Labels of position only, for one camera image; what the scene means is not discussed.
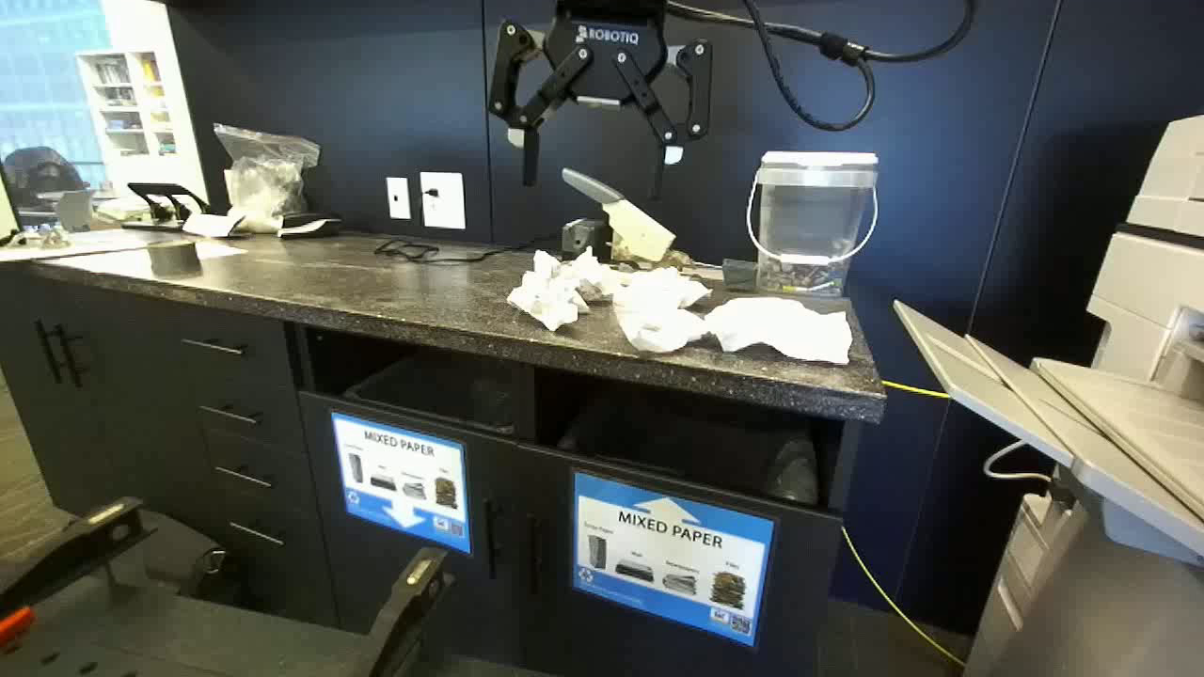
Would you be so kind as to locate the grey office printer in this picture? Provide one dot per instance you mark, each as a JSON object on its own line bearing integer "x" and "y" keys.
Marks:
{"x": 1104, "y": 571}

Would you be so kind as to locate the white double wall socket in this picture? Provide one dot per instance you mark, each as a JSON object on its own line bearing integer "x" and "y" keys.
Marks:
{"x": 443, "y": 202}

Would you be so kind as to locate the black drawer cabinet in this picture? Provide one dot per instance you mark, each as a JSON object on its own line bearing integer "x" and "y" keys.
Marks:
{"x": 174, "y": 403}

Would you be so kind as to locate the left blue recycling sign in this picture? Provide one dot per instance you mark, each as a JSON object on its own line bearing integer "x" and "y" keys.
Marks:
{"x": 406, "y": 481}

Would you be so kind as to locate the left black rubbish bin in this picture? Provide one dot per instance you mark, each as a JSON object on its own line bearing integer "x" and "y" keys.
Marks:
{"x": 467, "y": 393}

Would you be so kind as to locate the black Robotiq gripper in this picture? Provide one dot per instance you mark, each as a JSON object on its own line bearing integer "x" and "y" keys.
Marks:
{"x": 603, "y": 52}

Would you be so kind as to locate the right blue mixed paper sign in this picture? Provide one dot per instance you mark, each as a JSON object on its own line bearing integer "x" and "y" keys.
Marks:
{"x": 674, "y": 557}

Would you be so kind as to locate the black office chair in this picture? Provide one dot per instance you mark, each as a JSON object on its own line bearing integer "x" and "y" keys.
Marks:
{"x": 85, "y": 602}

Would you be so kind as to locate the right black rubbish bin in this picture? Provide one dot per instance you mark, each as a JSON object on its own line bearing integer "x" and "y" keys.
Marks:
{"x": 714, "y": 444}

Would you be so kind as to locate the white tissue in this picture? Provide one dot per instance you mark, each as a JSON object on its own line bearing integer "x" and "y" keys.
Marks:
{"x": 655, "y": 311}
{"x": 786, "y": 325}
{"x": 557, "y": 293}

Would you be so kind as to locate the clear plastic bag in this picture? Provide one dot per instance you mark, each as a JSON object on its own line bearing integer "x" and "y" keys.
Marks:
{"x": 265, "y": 174}

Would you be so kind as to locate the white single wall socket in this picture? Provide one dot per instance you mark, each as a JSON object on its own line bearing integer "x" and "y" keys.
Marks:
{"x": 396, "y": 194}

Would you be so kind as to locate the black rubbish bin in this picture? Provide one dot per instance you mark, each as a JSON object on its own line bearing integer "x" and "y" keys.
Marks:
{"x": 714, "y": 444}
{"x": 467, "y": 393}

